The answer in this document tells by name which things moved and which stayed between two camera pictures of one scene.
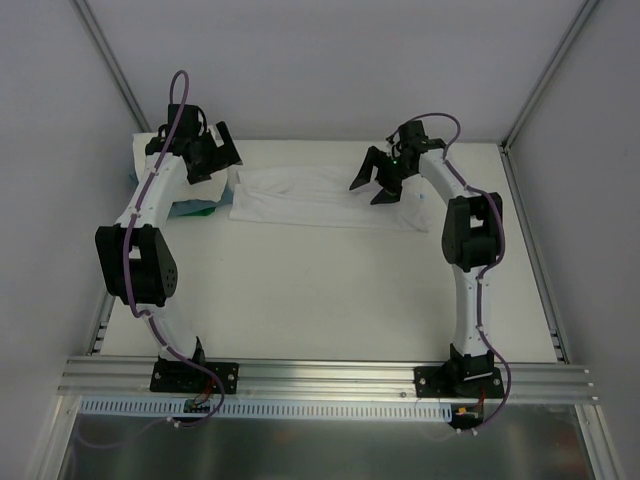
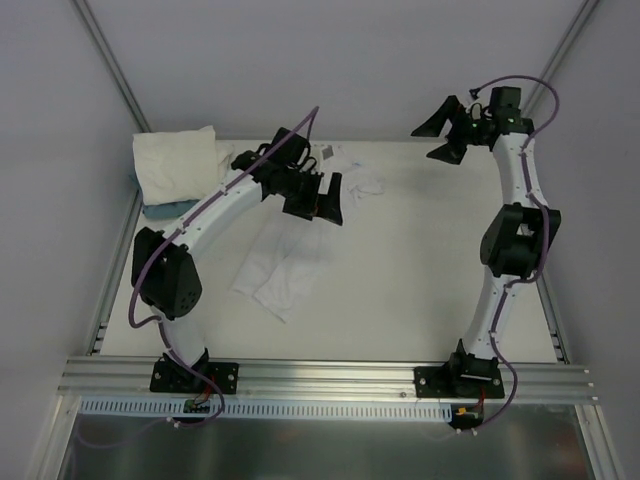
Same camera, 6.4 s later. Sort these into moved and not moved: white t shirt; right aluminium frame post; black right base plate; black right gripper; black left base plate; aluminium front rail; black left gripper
Moved: black right gripper; black left gripper; white t shirt
Not moved: aluminium front rail; black left base plate; right aluminium frame post; black right base plate
